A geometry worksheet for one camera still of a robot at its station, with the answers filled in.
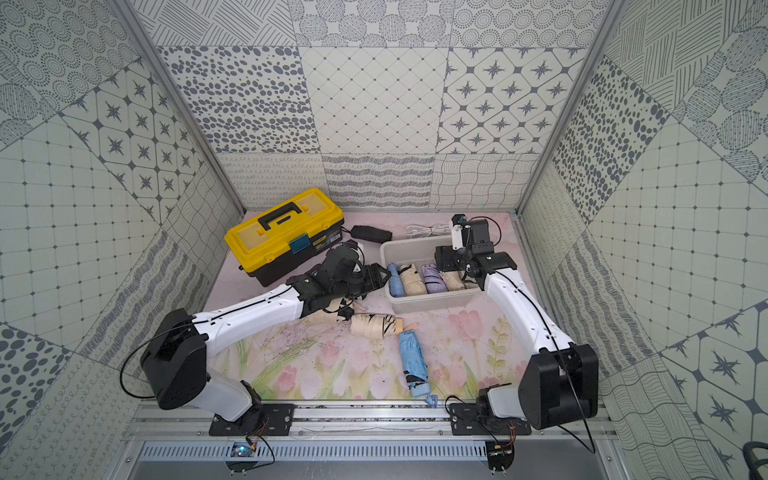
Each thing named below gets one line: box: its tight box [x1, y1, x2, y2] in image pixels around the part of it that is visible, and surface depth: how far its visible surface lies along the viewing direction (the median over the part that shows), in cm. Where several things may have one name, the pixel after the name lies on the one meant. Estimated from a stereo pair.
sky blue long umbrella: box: [398, 329, 439, 409], surface depth 80 cm
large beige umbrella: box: [399, 263, 428, 296], surface depth 97 cm
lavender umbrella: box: [420, 262, 449, 294], surface depth 99 cm
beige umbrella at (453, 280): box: [441, 271, 468, 291], surface depth 97 cm
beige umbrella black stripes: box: [350, 314, 404, 340], surface depth 88 cm
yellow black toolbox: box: [224, 188, 345, 287], surface depth 95 cm
